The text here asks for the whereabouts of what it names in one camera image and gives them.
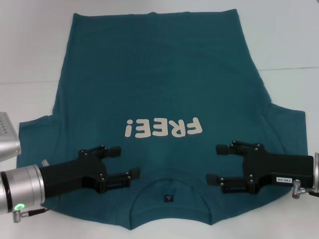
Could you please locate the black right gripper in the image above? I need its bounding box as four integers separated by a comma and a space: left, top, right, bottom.
206, 140, 315, 195

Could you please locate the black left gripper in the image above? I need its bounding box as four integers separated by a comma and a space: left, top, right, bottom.
38, 144, 141, 200

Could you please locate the teal blue FREE t-shirt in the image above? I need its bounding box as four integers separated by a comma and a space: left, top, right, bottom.
16, 8, 310, 225

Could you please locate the left arm connector cable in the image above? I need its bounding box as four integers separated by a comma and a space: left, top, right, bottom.
12, 208, 48, 224

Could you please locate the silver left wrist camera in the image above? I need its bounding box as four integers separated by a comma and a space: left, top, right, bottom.
0, 112, 22, 159

